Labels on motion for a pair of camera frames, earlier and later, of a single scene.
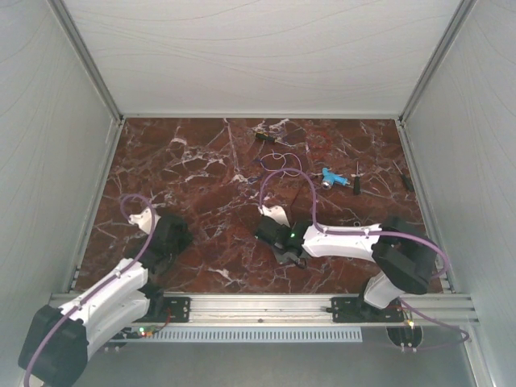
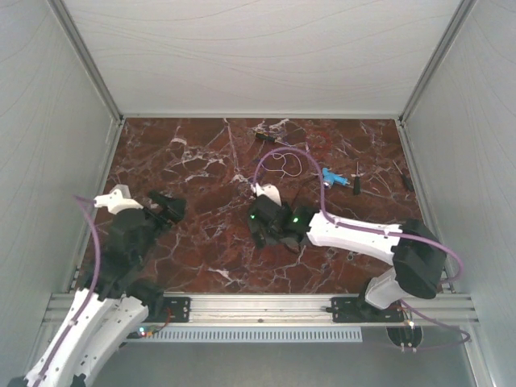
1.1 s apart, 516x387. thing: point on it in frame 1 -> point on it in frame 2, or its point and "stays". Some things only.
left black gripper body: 185,240 -> 156,226
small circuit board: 147,331 stays
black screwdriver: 357,181 stays
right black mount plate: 355,310 stays
